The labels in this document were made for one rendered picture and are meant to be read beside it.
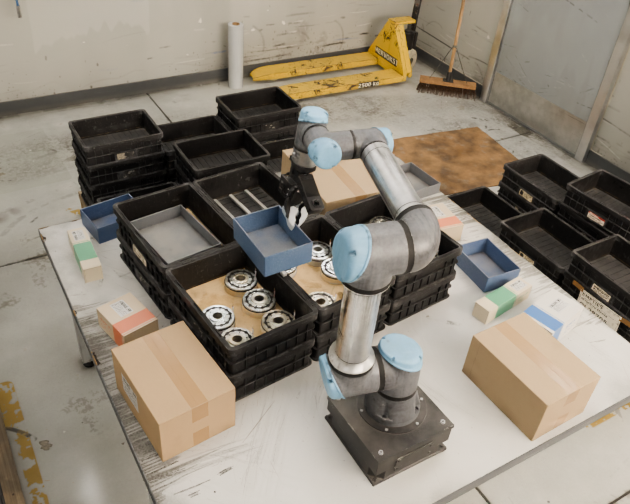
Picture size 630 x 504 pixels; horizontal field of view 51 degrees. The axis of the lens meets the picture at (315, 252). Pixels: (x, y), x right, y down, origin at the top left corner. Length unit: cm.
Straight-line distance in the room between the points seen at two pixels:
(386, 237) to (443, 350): 90
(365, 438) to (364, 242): 64
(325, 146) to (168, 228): 91
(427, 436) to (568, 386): 44
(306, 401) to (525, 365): 64
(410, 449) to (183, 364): 65
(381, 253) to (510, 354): 78
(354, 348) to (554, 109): 381
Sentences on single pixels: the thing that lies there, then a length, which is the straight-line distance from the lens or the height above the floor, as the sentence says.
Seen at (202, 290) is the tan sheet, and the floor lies 83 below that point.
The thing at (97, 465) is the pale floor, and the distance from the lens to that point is 276.
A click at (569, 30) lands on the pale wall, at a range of 504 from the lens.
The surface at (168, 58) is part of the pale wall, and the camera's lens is 527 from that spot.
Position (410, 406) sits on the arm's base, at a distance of 181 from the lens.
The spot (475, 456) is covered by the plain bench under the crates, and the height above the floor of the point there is 70.
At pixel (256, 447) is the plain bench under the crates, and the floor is 70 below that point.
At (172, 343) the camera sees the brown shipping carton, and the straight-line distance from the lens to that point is 193.
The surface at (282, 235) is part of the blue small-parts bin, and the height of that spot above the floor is 107.
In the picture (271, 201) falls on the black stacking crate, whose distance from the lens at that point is 253.
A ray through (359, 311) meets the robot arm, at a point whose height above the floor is 124.
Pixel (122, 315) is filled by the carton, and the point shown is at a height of 77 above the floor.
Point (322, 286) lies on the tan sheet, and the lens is 216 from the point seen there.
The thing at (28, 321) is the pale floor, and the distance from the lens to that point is 335.
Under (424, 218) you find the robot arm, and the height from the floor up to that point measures 144.
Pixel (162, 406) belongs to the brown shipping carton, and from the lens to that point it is 178.
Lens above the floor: 224
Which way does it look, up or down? 38 degrees down
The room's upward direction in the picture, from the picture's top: 6 degrees clockwise
